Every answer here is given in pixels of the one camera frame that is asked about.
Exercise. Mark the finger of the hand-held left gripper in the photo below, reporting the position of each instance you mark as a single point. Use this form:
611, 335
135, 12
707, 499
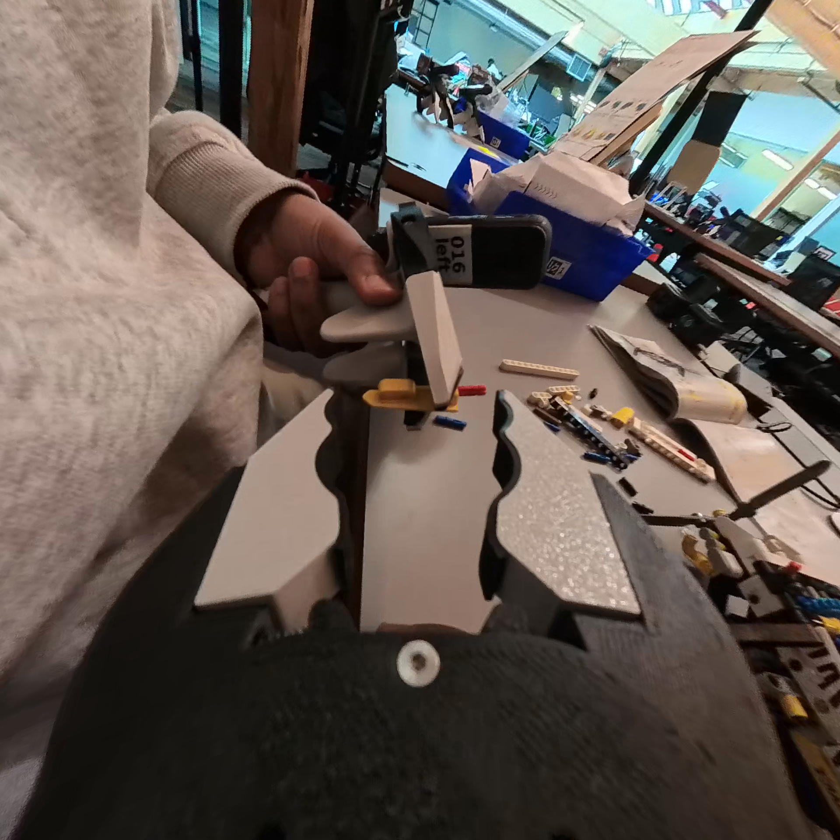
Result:
436, 341
417, 421

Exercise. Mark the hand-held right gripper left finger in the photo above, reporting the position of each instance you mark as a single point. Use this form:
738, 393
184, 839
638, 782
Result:
275, 525

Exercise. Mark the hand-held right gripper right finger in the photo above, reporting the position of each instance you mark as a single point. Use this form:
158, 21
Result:
558, 525

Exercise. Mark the yellow lego lever piece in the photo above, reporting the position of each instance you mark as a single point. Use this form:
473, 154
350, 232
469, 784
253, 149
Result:
394, 392

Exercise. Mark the person's left forearm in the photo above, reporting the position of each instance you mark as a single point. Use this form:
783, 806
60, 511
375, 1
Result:
210, 184

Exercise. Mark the blue lego pin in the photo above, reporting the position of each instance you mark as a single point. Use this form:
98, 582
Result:
597, 457
449, 422

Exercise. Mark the black lego beam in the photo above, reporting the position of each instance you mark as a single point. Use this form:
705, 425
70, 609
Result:
590, 433

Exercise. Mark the long white lego beam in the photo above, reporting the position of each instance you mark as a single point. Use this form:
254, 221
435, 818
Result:
538, 369

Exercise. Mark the yellow curved lego piece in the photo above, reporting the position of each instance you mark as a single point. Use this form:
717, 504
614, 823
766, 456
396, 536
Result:
622, 417

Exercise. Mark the white lego panel red stripe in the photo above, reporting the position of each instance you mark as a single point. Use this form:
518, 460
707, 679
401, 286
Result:
669, 449

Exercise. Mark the short white lego beam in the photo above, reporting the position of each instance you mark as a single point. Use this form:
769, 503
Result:
564, 388

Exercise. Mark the lego instruction booklet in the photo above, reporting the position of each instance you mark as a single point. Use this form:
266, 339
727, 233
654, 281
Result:
663, 380

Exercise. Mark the zebra striped lego plane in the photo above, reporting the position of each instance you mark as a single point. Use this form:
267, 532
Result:
754, 590

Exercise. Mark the person's left hand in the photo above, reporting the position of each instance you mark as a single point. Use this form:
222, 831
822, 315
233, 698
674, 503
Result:
302, 243

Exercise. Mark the white paper bags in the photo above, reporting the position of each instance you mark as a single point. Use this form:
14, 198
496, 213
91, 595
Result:
558, 190

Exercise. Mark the blue plastic bin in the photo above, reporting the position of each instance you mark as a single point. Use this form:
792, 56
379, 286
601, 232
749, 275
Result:
590, 262
505, 138

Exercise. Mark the long white table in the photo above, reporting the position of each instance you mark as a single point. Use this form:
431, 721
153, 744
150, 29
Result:
420, 144

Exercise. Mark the black power adapter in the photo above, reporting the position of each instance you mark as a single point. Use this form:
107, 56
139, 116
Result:
682, 315

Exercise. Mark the grey sweatshirt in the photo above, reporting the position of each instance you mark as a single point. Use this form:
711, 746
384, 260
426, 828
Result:
98, 394

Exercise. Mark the brown edged desk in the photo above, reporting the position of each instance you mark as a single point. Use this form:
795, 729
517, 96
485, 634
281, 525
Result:
722, 248

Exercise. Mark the cardboard sheet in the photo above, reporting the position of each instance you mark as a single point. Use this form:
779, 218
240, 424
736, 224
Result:
656, 85

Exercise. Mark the black pole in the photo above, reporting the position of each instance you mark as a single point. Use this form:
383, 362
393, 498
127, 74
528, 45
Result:
742, 33

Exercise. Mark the wooden post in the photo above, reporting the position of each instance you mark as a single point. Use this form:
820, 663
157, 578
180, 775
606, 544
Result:
279, 85

